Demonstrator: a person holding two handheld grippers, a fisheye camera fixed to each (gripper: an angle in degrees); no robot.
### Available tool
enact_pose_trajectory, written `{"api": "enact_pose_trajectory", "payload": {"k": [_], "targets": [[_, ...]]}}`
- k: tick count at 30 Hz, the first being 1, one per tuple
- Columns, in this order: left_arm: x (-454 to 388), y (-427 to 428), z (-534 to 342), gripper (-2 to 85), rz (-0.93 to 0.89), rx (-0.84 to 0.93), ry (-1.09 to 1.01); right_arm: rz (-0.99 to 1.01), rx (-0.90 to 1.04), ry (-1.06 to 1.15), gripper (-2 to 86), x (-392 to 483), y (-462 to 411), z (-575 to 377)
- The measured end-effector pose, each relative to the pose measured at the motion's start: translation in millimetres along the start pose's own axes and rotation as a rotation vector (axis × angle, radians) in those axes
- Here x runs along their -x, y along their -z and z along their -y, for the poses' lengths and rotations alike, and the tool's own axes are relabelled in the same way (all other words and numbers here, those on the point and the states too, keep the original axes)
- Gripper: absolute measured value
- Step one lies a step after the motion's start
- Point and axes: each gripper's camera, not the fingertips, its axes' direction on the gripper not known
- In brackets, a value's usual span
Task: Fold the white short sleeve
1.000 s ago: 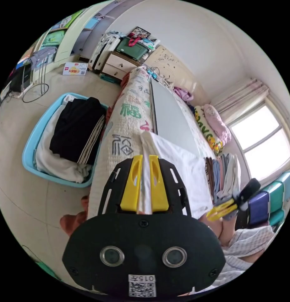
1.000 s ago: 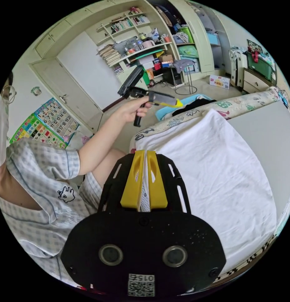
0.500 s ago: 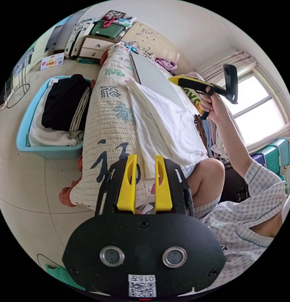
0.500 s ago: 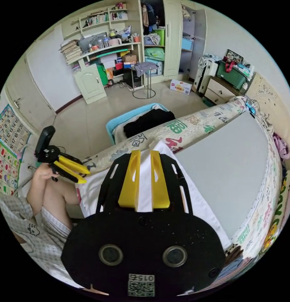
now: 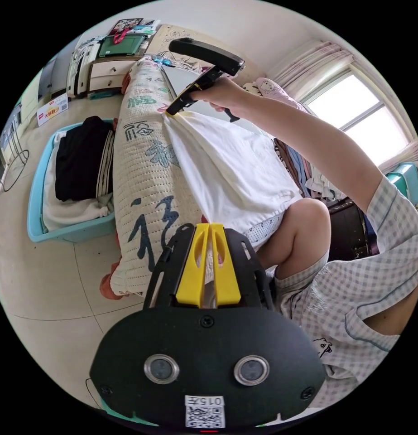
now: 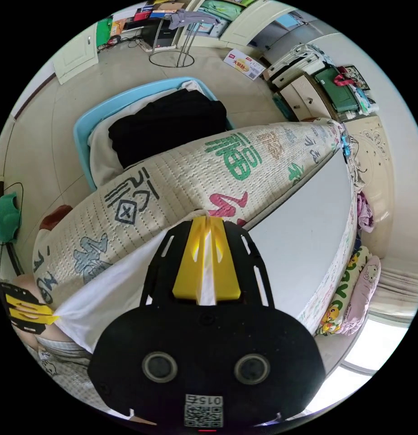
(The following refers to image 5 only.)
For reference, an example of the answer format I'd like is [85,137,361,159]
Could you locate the white printed carton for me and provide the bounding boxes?
[36,93,69,127]

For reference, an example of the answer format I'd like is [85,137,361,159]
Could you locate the pile of clothes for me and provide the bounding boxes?
[272,137,346,202]

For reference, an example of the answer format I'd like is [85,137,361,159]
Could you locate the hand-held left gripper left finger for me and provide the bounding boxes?
[176,223,210,309]

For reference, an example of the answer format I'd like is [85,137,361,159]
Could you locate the teal plastic stool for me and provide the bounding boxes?
[385,162,418,208]

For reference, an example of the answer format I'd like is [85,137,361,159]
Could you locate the bed with printed woven mat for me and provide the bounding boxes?
[99,56,285,302]

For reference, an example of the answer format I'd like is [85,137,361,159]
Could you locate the light blue laundry basket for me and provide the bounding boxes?
[26,116,118,244]

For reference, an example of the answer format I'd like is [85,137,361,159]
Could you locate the pink cartoon pillow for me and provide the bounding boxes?
[242,77,313,113]

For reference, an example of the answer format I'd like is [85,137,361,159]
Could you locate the person's body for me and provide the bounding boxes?
[244,176,418,410]

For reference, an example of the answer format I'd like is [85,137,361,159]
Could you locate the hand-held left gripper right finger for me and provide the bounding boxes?
[211,223,241,309]

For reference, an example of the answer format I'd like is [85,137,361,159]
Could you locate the person's right hand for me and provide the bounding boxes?
[191,79,254,117]

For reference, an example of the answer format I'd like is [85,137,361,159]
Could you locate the window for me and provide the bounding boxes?
[302,69,417,168]

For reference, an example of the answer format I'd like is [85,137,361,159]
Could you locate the pink curtain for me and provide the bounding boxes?
[265,40,358,90]

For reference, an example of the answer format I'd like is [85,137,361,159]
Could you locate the white short sleeve shirt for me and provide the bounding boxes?
[163,111,304,247]

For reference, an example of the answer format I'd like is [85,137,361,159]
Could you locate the person's right forearm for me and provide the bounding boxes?
[243,91,387,214]

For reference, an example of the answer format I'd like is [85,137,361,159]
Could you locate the cream drawer cupboard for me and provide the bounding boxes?
[66,19,162,100]

